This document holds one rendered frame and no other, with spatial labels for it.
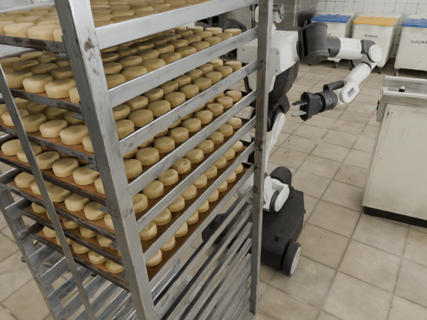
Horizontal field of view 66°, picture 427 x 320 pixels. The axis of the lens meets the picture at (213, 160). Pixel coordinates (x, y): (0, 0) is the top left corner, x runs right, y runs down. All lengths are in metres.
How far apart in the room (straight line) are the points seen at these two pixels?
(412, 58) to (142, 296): 5.20
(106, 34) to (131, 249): 0.37
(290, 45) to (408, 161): 1.15
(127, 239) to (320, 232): 1.87
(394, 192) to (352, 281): 0.67
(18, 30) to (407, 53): 5.26
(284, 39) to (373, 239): 1.45
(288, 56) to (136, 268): 1.15
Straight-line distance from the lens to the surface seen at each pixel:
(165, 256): 0.88
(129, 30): 0.57
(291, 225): 2.13
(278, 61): 1.54
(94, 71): 0.49
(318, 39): 1.56
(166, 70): 0.65
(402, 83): 2.45
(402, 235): 2.53
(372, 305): 2.08
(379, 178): 2.40
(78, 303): 1.34
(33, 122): 0.75
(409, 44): 5.54
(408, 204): 2.50
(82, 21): 0.47
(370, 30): 5.58
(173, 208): 0.85
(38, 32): 0.60
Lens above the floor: 1.59
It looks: 31 degrees down
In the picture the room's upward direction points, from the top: 3 degrees counter-clockwise
